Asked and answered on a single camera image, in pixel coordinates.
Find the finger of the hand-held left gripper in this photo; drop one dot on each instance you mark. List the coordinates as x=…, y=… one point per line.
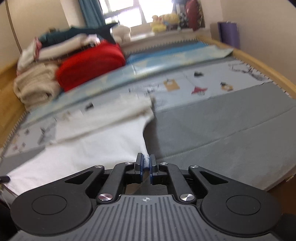
x=4, y=179

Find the dark teal shark plush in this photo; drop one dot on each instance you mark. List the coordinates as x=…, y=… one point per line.
x=69, y=33

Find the printed play mat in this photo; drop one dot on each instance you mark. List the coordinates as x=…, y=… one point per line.
x=219, y=78

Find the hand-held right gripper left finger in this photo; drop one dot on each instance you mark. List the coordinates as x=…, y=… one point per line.
x=139, y=169

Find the white long-sleeve shirt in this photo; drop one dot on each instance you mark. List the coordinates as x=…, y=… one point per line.
x=97, y=143

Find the light blue blanket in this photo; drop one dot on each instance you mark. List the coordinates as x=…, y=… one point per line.
x=166, y=59

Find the red cushion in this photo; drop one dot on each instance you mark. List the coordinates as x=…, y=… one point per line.
x=194, y=14

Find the red folded blanket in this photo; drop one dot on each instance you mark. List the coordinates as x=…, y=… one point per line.
x=92, y=64

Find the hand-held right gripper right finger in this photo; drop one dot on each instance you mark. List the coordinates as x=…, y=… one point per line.
x=153, y=170

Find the white plush toy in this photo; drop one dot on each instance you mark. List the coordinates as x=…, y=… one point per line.
x=121, y=33

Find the round-faced yellow plush doll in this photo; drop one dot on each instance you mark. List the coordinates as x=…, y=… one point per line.
x=172, y=18

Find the pile of folded clothes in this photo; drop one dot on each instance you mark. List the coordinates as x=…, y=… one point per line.
x=60, y=47

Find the yellow plush toy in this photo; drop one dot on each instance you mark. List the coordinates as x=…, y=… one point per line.
x=158, y=25

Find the blue curtain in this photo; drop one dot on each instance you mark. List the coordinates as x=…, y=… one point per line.
x=91, y=12

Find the window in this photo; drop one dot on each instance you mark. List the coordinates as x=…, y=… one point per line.
x=129, y=10

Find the purple box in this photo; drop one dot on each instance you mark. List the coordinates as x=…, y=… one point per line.
x=229, y=34

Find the cream folded blanket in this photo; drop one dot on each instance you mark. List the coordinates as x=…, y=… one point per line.
x=37, y=85

